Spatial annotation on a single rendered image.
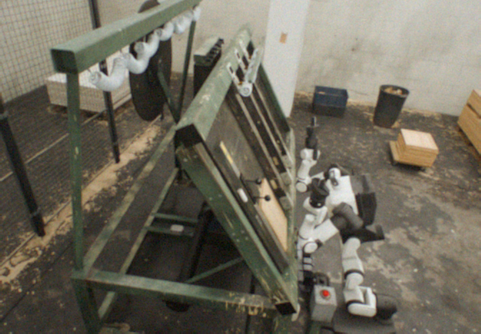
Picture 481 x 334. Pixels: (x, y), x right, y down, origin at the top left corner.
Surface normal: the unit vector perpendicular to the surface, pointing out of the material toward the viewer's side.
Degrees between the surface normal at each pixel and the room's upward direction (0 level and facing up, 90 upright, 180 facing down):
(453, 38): 90
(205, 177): 90
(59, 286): 0
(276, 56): 90
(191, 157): 90
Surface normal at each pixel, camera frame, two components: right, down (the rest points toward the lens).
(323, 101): -0.15, 0.54
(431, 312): 0.07, -0.84
